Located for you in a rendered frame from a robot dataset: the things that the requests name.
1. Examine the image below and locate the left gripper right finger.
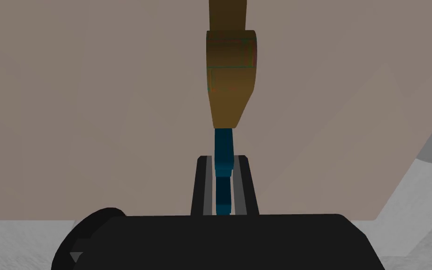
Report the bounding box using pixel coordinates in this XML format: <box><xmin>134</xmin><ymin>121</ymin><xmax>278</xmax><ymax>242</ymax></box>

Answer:
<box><xmin>230</xmin><ymin>154</ymin><xmax>260</xmax><ymax>216</ymax></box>

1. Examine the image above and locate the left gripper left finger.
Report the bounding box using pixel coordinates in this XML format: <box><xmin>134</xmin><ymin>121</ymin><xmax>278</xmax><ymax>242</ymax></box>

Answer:
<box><xmin>190</xmin><ymin>155</ymin><xmax>216</xmax><ymax>217</ymax></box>

